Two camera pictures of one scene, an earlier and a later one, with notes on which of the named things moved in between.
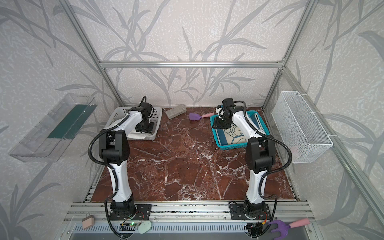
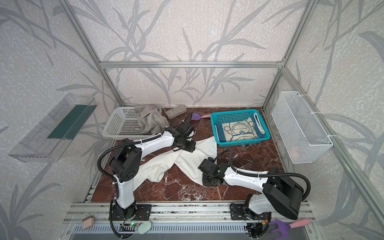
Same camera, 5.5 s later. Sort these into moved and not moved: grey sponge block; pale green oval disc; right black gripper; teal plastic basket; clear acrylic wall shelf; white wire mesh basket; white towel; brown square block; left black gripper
Moved: right black gripper; left black gripper; white towel
Not moved: teal plastic basket; grey sponge block; clear acrylic wall shelf; pale green oval disc; brown square block; white wire mesh basket
